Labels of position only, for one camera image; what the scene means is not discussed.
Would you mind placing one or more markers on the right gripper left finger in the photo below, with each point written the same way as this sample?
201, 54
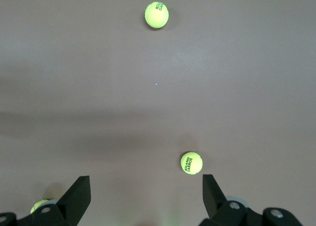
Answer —
71, 203

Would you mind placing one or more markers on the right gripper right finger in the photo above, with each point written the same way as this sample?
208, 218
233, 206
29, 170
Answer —
217, 206

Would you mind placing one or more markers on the yellow tennis ball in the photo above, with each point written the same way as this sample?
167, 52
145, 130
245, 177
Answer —
191, 162
156, 14
35, 206

